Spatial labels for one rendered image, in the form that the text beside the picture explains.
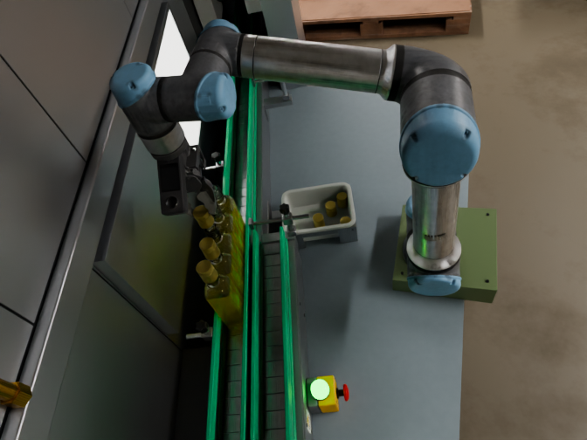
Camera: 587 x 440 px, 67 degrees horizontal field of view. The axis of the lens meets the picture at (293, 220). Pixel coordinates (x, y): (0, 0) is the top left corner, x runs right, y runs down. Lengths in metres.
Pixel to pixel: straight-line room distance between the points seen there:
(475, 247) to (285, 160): 0.74
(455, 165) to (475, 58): 2.64
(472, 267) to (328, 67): 0.71
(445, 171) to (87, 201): 0.60
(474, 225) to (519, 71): 2.01
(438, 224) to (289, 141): 0.96
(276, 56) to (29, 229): 0.48
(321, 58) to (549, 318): 1.67
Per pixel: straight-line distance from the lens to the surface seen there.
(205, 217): 0.98
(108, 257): 0.87
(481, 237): 1.34
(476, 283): 1.26
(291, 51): 0.81
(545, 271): 2.31
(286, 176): 1.61
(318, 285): 1.34
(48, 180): 0.81
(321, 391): 1.12
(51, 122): 0.86
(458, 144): 0.70
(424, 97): 0.74
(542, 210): 2.50
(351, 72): 0.81
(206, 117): 0.75
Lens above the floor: 1.93
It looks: 53 degrees down
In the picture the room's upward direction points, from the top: 17 degrees counter-clockwise
